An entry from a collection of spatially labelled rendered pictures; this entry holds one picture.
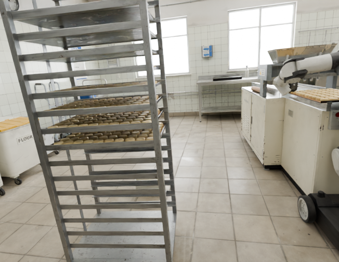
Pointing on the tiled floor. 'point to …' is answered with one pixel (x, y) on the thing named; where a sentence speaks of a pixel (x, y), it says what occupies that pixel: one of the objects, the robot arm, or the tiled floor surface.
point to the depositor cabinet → (263, 126)
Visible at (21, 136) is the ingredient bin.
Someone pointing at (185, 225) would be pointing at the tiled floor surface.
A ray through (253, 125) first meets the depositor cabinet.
